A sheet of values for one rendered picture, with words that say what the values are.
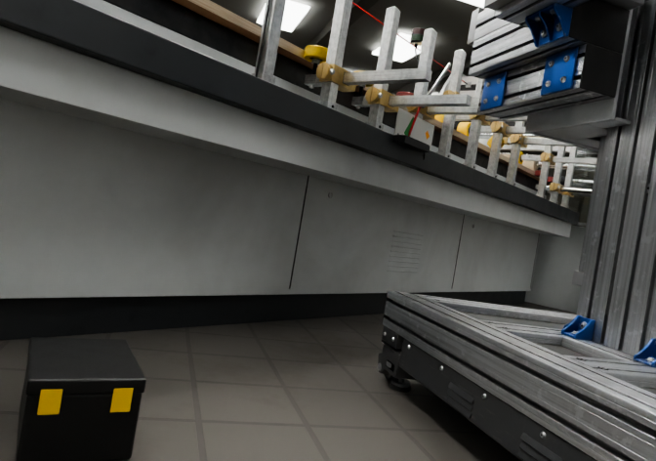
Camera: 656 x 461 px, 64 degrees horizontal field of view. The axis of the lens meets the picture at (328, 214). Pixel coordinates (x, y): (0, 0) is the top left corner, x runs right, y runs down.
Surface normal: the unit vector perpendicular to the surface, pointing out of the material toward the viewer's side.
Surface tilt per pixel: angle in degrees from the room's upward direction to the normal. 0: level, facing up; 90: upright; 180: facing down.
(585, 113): 90
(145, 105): 90
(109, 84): 90
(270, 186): 90
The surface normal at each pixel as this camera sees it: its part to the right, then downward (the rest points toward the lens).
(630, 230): -0.94, -0.16
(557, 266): -0.63, -0.11
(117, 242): 0.76, 0.13
